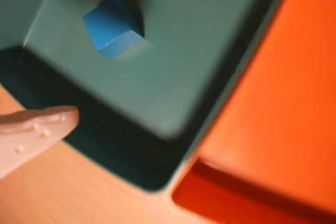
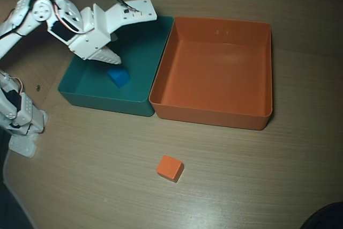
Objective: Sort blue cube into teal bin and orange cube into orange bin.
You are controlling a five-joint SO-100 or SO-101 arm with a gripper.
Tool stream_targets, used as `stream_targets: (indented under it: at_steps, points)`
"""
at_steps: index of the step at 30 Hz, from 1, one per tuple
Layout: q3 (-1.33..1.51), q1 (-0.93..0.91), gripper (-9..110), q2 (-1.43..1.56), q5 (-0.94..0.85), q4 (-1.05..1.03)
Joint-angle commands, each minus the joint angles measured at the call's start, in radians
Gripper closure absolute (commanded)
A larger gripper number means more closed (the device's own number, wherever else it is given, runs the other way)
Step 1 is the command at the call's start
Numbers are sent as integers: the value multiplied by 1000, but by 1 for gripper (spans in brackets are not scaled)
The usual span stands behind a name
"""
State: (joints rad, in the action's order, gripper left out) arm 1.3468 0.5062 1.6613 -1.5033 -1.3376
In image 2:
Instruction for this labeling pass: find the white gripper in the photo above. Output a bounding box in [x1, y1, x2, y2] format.
[68, 3, 122, 65]

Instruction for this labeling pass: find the blue cube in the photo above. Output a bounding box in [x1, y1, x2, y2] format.
[107, 65, 131, 88]

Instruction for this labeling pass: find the orange cube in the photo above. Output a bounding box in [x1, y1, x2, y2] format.
[156, 155, 185, 183]

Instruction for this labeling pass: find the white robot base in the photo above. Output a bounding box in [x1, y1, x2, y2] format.
[9, 132, 38, 159]

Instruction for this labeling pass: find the teal plastic box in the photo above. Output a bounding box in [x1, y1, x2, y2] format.
[57, 16, 175, 118]

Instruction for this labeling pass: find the orange plastic box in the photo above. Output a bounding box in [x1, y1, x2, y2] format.
[148, 16, 274, 131]

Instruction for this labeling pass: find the dark round object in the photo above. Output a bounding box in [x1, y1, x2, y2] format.
[304, 202, 343, 229]

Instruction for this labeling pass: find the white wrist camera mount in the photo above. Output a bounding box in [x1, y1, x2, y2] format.
[104, 0, 158, 36]

